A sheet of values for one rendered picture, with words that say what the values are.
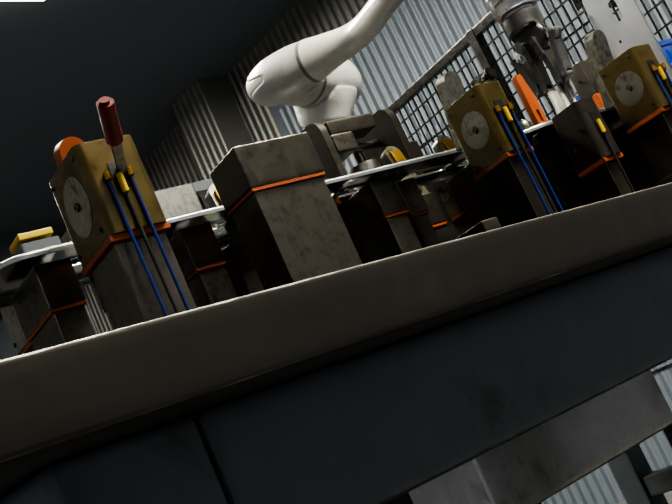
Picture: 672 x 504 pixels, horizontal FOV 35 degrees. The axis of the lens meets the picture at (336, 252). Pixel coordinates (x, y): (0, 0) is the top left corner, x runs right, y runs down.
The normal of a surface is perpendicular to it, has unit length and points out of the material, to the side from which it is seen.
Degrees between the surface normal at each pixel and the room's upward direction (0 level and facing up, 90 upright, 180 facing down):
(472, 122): 90
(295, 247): 90
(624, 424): 90
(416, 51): 90
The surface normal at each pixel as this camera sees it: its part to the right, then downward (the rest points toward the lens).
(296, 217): 0.48, -0.38
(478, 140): -0.78, 0.23
